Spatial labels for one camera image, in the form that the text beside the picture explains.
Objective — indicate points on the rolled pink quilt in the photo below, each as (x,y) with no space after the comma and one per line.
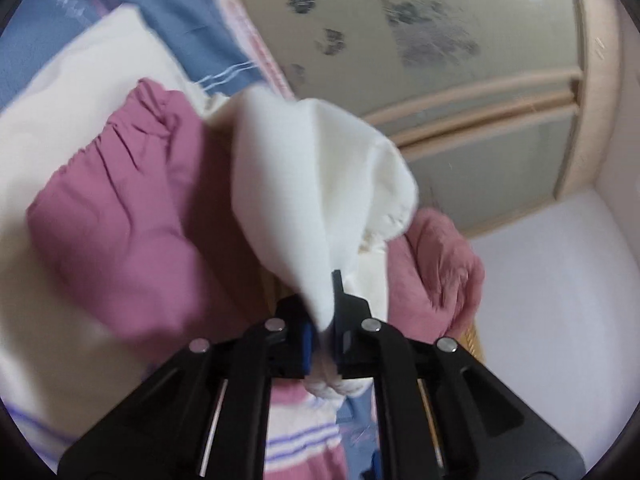
(435,280)

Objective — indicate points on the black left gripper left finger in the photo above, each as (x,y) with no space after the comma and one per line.
(204,413)

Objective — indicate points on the yellow wooden headboard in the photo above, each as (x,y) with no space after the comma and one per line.
(471,342)

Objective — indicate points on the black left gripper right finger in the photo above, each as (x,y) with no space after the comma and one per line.
(441,413)

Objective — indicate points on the blue plaid bed sheet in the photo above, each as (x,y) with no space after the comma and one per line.
(44,381)

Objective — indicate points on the beige wardrobe with glass doors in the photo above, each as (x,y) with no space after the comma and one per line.
(500,107)

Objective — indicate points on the pink and white hooded jacket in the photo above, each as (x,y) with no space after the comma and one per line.
(162,216)

